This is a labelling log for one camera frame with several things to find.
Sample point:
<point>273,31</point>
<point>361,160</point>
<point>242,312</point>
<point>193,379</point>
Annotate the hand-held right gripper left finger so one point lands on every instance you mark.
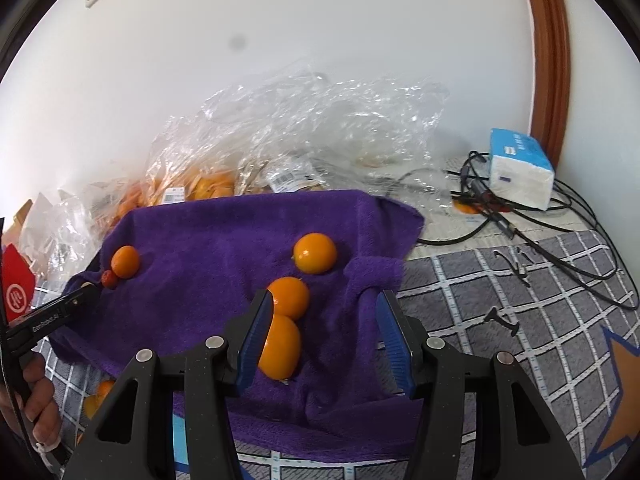
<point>255,340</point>

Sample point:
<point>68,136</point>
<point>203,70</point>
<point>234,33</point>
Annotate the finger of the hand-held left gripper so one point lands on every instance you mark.
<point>255,340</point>
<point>80,297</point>

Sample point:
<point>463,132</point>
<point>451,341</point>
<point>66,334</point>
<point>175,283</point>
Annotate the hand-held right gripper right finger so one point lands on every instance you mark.
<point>395,345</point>

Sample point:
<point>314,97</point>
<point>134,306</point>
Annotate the oval smooth orange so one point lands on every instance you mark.
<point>282,350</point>

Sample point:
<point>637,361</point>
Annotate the small red fruit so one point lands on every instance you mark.
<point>109,279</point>

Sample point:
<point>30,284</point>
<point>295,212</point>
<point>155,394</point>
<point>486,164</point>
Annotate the small smooth orange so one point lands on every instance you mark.
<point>314,253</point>
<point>292,297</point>

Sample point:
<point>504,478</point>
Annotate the mandarin orange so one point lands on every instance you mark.
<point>100,395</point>
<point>125,261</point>

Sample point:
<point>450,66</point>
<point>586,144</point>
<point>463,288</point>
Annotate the person's left hand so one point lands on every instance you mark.
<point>40,402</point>

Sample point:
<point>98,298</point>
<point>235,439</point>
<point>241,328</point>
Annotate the red paper bag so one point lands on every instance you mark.
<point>15,285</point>

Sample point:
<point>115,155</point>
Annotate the small clear plastic bag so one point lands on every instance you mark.
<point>75,220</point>

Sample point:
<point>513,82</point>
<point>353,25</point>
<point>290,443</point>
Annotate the purple towel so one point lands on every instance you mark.
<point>215,240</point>

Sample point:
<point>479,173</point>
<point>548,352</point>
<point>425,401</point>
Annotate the grey checked bedsheet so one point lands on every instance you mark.
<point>525,335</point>

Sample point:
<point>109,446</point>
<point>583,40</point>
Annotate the plastic bag of oranges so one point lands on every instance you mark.
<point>205,185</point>

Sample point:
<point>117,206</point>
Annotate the blue white tissue pack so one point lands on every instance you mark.
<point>520,170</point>

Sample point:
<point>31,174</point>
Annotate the crumpled clear plastic bag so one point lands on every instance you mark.
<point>310,115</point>

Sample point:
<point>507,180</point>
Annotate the brown wooden door frame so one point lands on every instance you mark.
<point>547,60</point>

